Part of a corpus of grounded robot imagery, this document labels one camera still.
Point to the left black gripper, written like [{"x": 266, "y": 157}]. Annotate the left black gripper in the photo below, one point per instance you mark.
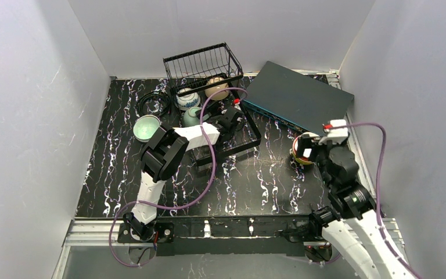
[{"x": 215, "y": 117}]

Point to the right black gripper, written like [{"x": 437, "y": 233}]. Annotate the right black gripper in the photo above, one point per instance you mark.
[{"x": 301, "y": 144}]

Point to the orange bowl white inside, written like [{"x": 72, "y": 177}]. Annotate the orange bowl white inside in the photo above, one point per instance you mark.
[{"x": 302, "y": 147}]

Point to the black wire dish rack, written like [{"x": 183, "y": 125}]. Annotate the black wire dish rack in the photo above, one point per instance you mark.
[{"x": 194, "y": 69}]

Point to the pale green ceramic bowl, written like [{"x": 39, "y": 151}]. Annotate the pale green ceramic bowl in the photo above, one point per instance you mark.
[{"x": 191, "y": 117}]

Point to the blue white patterned bowl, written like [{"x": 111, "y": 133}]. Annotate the blue white patterned bowl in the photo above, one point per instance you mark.
[{"x": 187, "y": 101}]

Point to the green lined ceramic bowl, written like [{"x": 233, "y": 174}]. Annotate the green lined ceramic bowl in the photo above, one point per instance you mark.
[{"x": 145, "y": 127}]

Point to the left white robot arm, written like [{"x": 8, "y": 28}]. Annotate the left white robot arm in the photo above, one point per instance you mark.
[{"x": 160, "y": 159}]

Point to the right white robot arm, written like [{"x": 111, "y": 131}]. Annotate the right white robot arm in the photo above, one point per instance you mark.
[{"x": 350, "y": 224}]

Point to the beige ceramic bowl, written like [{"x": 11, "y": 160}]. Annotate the beige ceramic bowl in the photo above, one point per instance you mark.
[{"x": 220, "y": 96}]

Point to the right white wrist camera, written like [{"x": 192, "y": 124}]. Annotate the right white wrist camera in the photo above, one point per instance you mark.
[{"x": 336, "y": 132}]

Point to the grey teal network switch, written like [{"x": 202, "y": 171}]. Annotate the grey teal network switch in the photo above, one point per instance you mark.
[{"x": 297, "y": 99}]

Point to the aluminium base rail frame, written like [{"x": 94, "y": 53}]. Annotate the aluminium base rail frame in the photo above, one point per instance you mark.
[{"x": 192, "y": 235}]

